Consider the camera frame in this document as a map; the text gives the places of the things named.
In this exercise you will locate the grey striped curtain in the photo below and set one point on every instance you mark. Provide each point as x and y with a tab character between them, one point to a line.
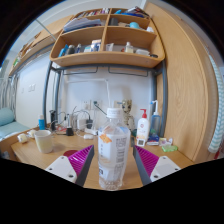
8	95

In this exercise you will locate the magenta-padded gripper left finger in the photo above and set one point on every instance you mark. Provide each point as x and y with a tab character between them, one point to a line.
60	168

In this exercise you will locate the small blue white-capped bottle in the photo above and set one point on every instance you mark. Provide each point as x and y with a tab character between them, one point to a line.
41	124

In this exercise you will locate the wooden bunk rail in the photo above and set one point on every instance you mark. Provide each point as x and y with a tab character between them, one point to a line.
40	41

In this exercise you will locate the teal pillow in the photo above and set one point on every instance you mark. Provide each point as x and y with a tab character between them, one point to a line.
6	116

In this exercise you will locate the tree creature figurine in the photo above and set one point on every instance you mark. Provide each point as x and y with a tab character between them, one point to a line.
127	111

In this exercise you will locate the flat round red coaster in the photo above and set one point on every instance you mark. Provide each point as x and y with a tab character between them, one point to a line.
69	153

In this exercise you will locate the tall black device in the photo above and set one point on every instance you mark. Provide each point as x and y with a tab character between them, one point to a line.
52	120

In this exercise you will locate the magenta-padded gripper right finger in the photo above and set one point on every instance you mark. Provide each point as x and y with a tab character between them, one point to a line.
164	166

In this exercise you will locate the small blue box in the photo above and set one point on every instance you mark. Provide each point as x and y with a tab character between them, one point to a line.
153	139

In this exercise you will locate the white red-pump lotion bottle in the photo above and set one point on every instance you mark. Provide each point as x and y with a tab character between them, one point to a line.
143	128

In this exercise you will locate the small green packet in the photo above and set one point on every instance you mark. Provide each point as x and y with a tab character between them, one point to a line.
169	148

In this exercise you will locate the clear plastic water bottle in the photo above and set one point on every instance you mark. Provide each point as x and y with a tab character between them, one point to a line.
113	150

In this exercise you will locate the wooden wardrobe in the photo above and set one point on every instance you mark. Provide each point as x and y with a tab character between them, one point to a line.
190	86

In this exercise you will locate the bed with teal sheet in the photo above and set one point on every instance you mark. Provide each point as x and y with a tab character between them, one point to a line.
13	128

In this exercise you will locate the wooden shelf unit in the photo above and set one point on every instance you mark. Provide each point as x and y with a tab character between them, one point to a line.
106	60

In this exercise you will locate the blue spray bottle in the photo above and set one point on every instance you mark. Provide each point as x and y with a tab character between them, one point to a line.
155	121

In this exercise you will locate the grey metal bunk frame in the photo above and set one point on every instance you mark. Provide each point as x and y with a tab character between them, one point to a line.
46	90

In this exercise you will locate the small black charger block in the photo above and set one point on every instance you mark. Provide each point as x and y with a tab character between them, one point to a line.
69	131

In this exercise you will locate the striped hanging towel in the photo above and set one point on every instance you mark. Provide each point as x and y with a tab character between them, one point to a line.
218	110

